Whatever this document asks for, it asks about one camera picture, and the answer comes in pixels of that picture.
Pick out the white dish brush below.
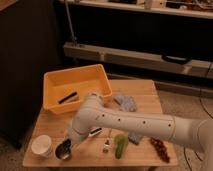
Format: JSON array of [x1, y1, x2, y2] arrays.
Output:
[[62, 127, 102, 145]]

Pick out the wooden table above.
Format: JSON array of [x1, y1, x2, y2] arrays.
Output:
[[23, 80, 178, 168]]

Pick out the white stacked bowls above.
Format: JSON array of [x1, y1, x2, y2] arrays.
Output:
[[31, 135, 52, 157]]

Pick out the metal fork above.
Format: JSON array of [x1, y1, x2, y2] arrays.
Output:
[[102, 129, 112, 153]]

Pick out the grey shelf beam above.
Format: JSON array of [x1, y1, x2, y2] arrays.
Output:
[[63, 42, 213, 79]]

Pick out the dark red grapes bunch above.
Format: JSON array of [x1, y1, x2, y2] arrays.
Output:
[[150, 138, 170, 163]]

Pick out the black floor cable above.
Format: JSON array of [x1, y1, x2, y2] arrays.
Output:
[[182, 61, 213, 171]]

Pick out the blue white cloth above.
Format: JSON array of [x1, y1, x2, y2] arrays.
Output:
[[114, 94, 137, 112]]

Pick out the metal cup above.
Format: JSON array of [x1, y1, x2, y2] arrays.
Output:
[[55, 144, 71, 160]]

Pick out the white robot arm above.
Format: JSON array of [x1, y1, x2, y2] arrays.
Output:
[[68, 93, 213, 171]]

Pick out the yellow plastic bin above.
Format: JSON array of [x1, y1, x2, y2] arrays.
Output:
[[43, 64, 112, 114]]

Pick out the blue sponge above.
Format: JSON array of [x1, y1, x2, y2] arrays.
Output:
[[128, 133, 143, 145]]

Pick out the green plush toy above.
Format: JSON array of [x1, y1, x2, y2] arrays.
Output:
[[114, 134, 128, 159]]

